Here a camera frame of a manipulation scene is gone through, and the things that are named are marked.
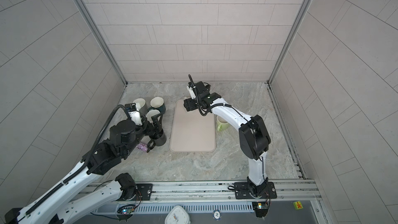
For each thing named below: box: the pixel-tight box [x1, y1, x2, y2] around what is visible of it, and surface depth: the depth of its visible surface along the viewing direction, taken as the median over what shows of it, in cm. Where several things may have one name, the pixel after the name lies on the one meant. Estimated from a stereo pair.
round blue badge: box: [212, 209, 222, 221], surface depth 67 cm
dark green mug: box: [147, 96, 166, 114], surface depth 95 cm
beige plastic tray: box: [169, 99, 216, 152], surface depth 93 cm
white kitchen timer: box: [164, 205, 192, 224], surface depth 64 cm
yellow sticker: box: [292, 200, 304, 210], surface depth 68 cm
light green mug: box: [216, 115, 230, 132], surface depth 87 cm
